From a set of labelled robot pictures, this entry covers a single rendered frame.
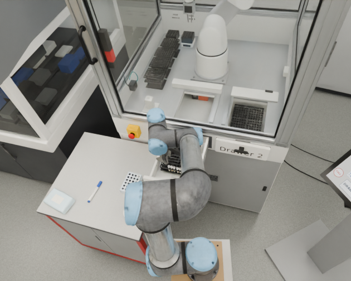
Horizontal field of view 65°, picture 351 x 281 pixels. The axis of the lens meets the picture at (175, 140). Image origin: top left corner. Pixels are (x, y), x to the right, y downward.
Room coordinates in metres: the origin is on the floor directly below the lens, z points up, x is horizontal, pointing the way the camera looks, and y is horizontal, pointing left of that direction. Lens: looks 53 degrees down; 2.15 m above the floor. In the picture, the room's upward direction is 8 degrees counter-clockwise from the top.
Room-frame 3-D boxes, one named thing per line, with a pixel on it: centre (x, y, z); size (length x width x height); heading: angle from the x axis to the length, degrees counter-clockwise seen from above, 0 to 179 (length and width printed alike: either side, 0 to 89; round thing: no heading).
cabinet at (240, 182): (1.39, -0.30, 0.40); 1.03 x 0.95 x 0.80; 67
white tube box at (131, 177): (0.77, 0.28, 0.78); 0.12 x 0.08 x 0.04; 155
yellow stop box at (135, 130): (1.07, 0.24, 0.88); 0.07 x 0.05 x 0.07; 67
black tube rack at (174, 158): (0.85, -0.02, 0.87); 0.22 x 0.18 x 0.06; 157
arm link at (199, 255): (0.27, -0.03, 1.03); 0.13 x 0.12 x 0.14; 87
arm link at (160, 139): (0.67, 0.06, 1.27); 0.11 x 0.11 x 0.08; 87
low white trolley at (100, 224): (0.84, 0.43, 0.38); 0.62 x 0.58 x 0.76; 67
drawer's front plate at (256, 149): (0.84, -0.36, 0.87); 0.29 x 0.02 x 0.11; 67
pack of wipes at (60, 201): (0.72, 0.69, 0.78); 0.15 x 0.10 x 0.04; 55
